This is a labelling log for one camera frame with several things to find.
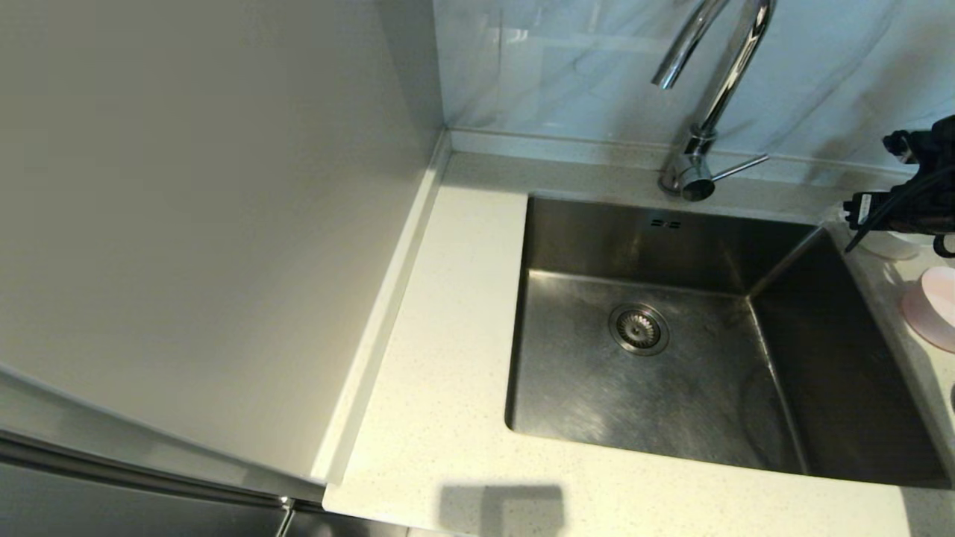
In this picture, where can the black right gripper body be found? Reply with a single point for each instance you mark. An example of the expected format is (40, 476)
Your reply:
(921, 209)

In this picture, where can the white bowl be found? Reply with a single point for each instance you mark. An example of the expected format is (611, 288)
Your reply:
(891, 245)

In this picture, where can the pink bowl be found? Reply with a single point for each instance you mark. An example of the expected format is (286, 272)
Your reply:
(936, 309)

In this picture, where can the round metal sink drain strainer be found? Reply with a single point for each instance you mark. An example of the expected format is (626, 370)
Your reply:
(639, 329)

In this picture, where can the stainless steel sink basin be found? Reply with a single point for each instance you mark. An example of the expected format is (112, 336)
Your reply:
(582, 403)

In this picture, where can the chrome gooseneck faucet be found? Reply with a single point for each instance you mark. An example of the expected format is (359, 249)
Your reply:
(731, 74)

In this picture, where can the large white cabinet side panel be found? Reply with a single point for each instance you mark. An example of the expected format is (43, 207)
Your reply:
(186, 224)

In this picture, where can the stainless steel appliance front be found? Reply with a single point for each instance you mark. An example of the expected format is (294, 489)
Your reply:
(112, 500)

